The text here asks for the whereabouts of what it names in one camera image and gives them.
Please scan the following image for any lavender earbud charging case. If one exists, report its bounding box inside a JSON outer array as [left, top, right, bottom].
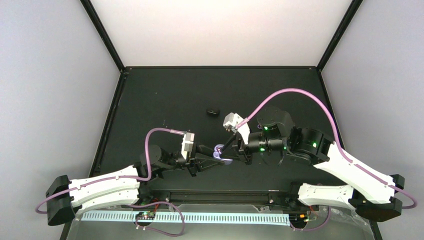
[[213, 144, 233, 165]]

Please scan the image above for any black earbud charging case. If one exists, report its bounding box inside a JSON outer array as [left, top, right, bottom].
[[206, 108, 220, 117]]

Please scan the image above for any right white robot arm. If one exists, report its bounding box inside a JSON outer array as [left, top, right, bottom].
[[213, 106, 405, 222]]

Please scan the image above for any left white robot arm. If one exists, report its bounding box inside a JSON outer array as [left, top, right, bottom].
[[45, 144, 232, 226]]

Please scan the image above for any small circuit board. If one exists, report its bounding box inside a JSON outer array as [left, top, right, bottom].
[[135, 211, 156, 221]]

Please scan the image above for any clear plastic bag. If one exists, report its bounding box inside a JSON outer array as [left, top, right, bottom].
[[307, 205, 373, 235]]

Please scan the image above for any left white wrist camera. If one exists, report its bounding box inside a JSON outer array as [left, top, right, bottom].
[[181, 132, 195, 160]]

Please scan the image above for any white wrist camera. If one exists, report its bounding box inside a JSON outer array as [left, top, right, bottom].
[[222, 112, 251, 145], [181, 132, 195, 160]]

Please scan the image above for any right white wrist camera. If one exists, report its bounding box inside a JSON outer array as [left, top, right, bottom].
[[222, 112, 251, 145]]

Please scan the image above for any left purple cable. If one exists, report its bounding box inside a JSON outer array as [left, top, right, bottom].
[[35, 127, 186, 215]]

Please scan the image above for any black front rail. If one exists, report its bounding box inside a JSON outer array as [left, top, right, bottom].
[[138, 189, 299, 205]]

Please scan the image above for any purple cable loop front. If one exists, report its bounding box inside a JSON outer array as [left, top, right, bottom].
[[129, 201, 186, 237]]

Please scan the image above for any white slotted cable duct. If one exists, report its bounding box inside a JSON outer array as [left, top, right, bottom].
[[80, 210, 290, 226]]

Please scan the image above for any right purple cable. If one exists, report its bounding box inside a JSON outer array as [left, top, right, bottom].
[[235, 88, 418, 210]]

